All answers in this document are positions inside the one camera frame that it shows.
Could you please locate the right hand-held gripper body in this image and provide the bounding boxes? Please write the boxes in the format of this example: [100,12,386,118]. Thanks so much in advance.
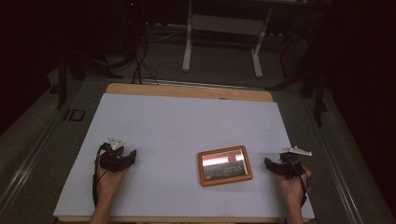
[278,146,313,180]

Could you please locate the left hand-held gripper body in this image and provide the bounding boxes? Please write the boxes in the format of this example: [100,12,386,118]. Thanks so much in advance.
[98,135,132,174]

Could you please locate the wooden photo frame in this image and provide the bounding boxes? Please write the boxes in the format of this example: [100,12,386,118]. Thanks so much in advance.
[197,145,254,188]

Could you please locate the person's left hand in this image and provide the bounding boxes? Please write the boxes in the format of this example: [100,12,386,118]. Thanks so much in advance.
[94,158,130,202]

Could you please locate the person's right hand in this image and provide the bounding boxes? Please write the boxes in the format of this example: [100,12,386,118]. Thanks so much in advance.
[273,166,313,208]

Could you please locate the white table mat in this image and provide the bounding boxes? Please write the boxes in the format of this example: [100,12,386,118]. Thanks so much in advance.
[52,92,316,220]

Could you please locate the black metal stand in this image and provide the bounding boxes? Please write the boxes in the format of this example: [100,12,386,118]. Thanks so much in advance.
[55,46,125,110]
[265,27,332,128]

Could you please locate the metal floor rail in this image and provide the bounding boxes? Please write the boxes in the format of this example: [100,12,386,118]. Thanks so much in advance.
[306,99,365,224]
[0,115,64,213]

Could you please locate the black floor bracket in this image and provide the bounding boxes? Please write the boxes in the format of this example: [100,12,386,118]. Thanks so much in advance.
[63,108,87,122]

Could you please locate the black floor cables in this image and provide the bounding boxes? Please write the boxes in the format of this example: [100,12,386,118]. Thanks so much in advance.
[132,31,161,86]

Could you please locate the white metal desk frame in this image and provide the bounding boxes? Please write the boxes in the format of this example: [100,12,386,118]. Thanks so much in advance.
[181,0,276,79]

